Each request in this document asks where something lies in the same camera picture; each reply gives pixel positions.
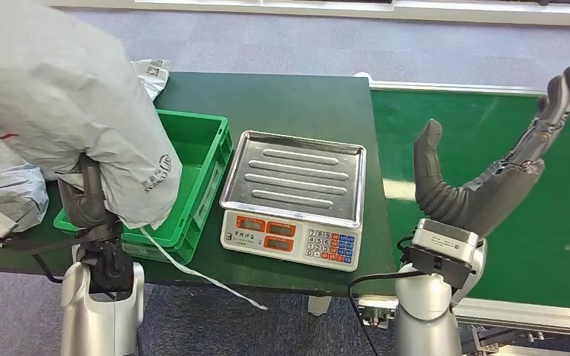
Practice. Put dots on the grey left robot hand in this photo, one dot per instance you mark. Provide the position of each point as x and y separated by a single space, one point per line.
86 201

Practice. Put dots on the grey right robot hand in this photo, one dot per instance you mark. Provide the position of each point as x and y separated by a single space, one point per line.
481 201

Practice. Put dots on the white printed courier bag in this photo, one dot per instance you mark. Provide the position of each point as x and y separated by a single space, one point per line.
59 93

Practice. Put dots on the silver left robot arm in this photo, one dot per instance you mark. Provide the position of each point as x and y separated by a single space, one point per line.
98 319

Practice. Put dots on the green conveyor belt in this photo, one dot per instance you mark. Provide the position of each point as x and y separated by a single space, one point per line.
486 123

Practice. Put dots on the crumpled grey courier bag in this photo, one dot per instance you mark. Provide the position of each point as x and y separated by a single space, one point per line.
4 191

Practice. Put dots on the green plastic crate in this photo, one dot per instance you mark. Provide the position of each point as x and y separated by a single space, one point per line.
196 147

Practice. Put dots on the flat white courier bag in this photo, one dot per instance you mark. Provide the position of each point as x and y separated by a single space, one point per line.
154 73

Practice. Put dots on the white electronic scale steel tray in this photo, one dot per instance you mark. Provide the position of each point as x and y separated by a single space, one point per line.
295 172

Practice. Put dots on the white table leg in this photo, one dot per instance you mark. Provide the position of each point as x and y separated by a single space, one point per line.
318 305

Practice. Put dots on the dark green table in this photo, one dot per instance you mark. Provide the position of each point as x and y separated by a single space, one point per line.
275 98

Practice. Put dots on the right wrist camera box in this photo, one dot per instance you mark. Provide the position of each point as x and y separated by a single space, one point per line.
442 245

